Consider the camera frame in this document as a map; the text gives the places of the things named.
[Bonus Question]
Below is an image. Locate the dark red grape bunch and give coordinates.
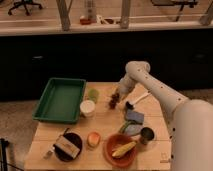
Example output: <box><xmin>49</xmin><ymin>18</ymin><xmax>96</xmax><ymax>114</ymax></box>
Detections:
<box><xmin>109</xmin><ymin>93</ymin><xmax>120</xmax><ymax>109</ymax></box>

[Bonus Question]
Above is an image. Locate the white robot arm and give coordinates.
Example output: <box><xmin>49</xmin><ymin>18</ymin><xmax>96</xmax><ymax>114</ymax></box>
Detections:
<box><xmin>116</xmin><ymin>61</ymin><xmax>213</xmax><ymax>171</ymax></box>

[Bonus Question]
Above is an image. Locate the green plastic tray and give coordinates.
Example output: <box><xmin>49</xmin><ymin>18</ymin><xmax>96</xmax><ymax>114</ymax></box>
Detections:
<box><xmin>33</xmin><ymin>78</ymin><xmax>86</xmax><ymax>124</ymax></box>

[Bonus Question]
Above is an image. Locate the green cup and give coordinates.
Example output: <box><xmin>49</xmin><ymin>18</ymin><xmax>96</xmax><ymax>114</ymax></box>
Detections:
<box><xmin>88</xmin><ymin>89</ymin><xmax>99</xmax><ymax>103</ymax></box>

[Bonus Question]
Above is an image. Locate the green vegetable stem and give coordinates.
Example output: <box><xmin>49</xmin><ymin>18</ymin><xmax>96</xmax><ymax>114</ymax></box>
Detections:
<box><xmin>118</xmin><ymin>121</ymin><xmax>132</xmax><ymax>133</ymax></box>

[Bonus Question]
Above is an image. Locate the white cup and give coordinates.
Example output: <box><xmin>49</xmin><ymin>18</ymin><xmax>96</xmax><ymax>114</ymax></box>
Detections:
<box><xmin>80</xmin><ymin>100</ymin><xmax>95</xmax><ymax>117</ymax></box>

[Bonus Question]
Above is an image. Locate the grey cloth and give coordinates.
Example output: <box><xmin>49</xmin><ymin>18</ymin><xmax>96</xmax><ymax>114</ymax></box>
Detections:
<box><xmin>124</xmin><ymin>124</ymin><xmax>142</xmax><ymax>136</ymax></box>

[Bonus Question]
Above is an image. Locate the metal cup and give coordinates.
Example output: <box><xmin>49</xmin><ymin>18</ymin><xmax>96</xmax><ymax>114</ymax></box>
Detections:
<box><xmin>140</xmin><ymin>127</ymin><xmax>155</xmax><ymax>145</ymax></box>

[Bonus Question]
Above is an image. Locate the orange bowl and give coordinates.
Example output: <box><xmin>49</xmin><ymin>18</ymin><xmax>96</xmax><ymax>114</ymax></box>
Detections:
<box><xmin>103</xmin><ymin>134</ymin><xmax>136</xmax><ymax>168</ymax></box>

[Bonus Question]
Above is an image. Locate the orange fruit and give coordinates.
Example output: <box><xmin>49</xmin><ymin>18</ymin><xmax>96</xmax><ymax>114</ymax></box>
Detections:
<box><xmin>87</xmin><ymin>132</ymin><xmax>101</xmax><ymax>147</ymax></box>

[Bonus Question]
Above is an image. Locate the yellow corn cob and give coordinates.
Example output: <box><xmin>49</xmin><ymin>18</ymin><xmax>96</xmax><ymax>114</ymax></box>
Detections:
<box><xmin>112</xmin><ymin>141</ymin><xmax>136</xmax><ymax>158</ymax></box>

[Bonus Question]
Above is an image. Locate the black bowl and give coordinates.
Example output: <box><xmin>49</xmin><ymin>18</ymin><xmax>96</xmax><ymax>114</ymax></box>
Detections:
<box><xmin>54</xmin><ymin>133</ymin><xmax>82</xmax><ymax>162</ymax></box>

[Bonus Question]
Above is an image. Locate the wooden block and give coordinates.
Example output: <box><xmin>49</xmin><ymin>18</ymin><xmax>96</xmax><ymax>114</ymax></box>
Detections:
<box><xmin>55</xmin><ymin>136</ymin><xmax>80</xmax><ymax>158</ymax></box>

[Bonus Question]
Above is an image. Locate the red object on shelf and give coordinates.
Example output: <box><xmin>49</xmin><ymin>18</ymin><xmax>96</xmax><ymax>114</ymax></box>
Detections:
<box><xmin>79</xmin><ymin>17</ymin><xmax>92</xmax><ymax>25</ymax></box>

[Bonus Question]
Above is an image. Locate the office chair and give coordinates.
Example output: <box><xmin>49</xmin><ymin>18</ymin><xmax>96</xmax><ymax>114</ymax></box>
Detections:
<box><xmin>8</xmin><ymin>0</ymin><xmax>43</xmax><ymax>16</ymax></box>

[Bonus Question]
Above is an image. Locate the white handled brush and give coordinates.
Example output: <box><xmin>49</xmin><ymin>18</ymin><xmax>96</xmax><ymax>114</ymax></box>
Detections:
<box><xmin>125</xmin><ymin>92</ymin><xmax>150</xmax><ymax>110</ymax></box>

